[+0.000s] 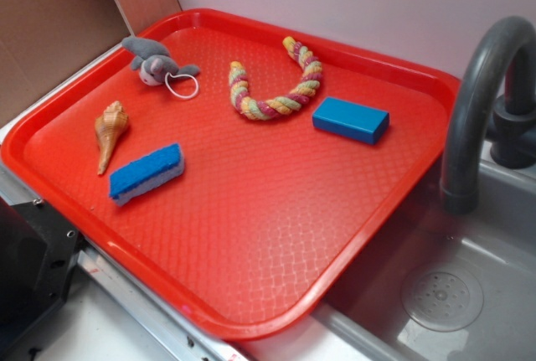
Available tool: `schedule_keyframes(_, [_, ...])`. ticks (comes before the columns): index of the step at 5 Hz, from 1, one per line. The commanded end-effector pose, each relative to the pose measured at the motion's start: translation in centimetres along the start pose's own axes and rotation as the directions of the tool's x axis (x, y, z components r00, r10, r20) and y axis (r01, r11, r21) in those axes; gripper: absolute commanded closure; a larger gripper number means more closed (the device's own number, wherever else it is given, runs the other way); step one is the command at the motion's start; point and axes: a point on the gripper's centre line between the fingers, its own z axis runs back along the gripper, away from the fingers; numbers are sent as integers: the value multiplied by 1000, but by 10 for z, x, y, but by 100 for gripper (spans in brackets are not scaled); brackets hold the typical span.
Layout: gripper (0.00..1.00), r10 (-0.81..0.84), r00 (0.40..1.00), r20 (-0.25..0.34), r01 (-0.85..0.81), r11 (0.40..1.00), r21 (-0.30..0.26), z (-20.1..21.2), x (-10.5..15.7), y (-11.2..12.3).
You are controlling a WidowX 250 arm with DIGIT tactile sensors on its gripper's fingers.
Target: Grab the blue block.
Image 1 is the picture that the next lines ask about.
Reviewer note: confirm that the blue and white sponge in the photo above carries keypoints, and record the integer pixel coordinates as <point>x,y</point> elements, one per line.
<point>146,173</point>

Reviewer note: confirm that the tan spiral seashell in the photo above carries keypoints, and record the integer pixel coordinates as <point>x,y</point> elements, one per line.
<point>109,127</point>

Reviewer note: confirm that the brown cardboard panel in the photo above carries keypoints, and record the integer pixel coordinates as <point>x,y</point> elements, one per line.
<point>44,42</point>

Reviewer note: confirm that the blue rectangular block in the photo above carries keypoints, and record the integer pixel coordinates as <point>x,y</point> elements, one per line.
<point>351,120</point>

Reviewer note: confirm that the red plastic tray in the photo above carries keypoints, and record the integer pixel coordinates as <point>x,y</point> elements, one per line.
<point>267,214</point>

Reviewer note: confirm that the grey plush dolphin toy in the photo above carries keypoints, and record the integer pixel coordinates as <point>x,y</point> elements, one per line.
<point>155,65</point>

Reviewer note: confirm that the grey toy sink basin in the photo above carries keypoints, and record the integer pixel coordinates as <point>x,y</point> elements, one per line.
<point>436,286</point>

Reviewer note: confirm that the multicolour twisted rope toy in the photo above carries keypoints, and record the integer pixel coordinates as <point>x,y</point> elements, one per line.
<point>282,105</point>

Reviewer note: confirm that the metal rail strip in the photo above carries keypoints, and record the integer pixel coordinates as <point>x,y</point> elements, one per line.
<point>94,310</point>

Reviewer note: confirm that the grey toy faucet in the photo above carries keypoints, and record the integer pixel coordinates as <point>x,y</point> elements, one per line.
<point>495,102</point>

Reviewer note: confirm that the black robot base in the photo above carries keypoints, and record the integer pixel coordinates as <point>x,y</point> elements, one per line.
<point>39,250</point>

